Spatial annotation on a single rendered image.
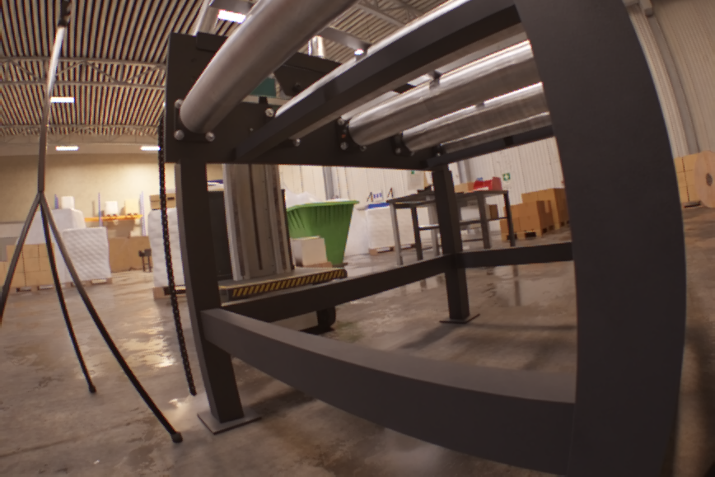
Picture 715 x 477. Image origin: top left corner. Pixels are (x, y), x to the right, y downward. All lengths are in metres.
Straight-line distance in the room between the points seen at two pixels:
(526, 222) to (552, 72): 6.46
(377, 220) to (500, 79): 7.18
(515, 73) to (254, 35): 0.62
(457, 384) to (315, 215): 3.47
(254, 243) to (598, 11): 1.96
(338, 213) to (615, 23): 3.72
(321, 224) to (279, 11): 3.34
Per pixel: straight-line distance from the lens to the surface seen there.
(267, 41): 0.60
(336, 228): 3.88
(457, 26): 0.52
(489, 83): 0.96
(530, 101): 1.21
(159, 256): 4.51
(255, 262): 2.05
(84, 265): 8.98
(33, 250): 8.92
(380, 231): 7.96
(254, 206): 2.07
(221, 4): 0.68
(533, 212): 6.64
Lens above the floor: 0.49
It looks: 4 degrees up
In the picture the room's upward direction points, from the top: 7 degrees counter-clockwise
